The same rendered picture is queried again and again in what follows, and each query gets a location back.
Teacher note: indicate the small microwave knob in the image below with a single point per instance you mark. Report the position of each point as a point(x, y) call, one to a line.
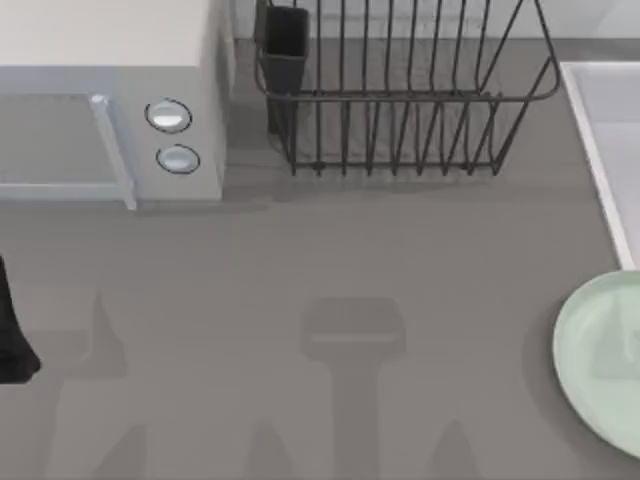
point(178, 159)

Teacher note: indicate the large microwave knob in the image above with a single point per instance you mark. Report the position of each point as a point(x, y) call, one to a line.
point(168, 115)

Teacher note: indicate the dark cutlery holder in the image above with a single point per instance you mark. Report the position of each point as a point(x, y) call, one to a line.
point(283, 45)

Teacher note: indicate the pale microwave oven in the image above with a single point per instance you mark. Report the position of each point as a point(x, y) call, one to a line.
point(165, 45)

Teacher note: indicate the microwave oven door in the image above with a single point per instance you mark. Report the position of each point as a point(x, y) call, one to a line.
point(45, 145)

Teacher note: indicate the pale green plate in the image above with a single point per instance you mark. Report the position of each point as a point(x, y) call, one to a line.
point(600, 355)

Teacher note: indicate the white sink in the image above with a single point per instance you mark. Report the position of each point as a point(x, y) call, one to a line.
point(607, 130)

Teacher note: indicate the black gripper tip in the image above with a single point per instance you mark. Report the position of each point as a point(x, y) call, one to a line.
point(11, 345)

